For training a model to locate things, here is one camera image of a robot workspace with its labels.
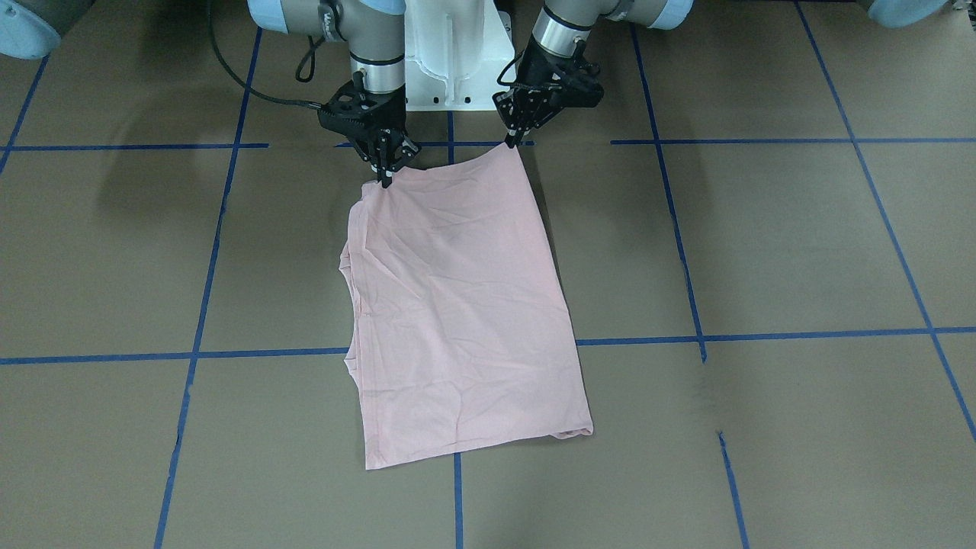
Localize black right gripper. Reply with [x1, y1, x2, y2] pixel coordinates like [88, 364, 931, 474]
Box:
[318, 76, 422, 188]

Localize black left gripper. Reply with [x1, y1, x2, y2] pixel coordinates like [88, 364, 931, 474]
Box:
[492, 38, 605, 149]

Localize pink Snoopy t-shirt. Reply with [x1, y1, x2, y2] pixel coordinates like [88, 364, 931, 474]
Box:
[339, 145, 595, 471]

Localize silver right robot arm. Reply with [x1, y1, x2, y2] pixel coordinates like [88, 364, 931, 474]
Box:
[2, 1, 419, 188]

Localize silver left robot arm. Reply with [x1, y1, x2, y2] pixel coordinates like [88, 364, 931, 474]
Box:
[499, 1, 974, 150]

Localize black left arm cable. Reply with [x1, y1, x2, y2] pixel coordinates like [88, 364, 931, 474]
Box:
[496, 53, 535, 92]

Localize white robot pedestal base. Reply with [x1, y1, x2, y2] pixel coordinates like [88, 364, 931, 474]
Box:
[405, 1, 515, 112]

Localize black braided cable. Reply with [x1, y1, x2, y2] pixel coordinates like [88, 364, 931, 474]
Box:
[206, 0, 329, 111]

